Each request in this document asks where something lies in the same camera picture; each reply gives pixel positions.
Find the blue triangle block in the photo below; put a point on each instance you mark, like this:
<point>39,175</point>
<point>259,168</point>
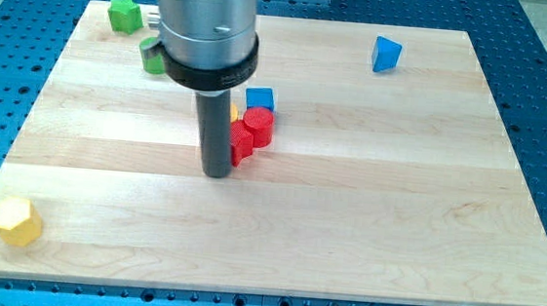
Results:
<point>385,54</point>

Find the silver robot arm cylinder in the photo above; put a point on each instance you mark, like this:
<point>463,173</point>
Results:
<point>208,45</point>

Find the red cylinder block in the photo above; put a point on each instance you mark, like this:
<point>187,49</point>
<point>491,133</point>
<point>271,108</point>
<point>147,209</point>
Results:
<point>259,121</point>

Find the yellow hexagon block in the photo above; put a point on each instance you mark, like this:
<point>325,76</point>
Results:
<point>20,223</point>

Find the blue cube block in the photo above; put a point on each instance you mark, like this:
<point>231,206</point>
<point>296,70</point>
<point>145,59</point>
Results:
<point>260,97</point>

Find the small yellow block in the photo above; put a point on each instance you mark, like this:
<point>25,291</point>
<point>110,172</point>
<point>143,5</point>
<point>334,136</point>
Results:
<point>234,112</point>

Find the green star block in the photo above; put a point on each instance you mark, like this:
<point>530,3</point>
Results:
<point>125,16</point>

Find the green cylinder block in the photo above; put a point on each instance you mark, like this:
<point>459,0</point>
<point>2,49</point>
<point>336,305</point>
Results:
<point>151,57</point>

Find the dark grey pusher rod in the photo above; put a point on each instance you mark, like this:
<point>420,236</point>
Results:
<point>213,113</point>

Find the red moon block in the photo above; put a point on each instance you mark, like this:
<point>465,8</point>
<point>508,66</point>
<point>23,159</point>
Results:
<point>241,141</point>

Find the light wooden board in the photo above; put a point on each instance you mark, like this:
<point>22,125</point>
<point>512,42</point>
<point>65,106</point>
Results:
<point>394,186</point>

